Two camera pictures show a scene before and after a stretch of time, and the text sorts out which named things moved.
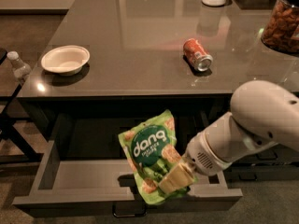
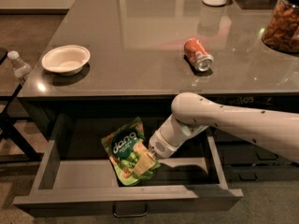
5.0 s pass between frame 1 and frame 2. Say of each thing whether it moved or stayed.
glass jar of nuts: stayed
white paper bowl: stayed
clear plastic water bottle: stayed
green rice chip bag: moved
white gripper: moved
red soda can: stayed
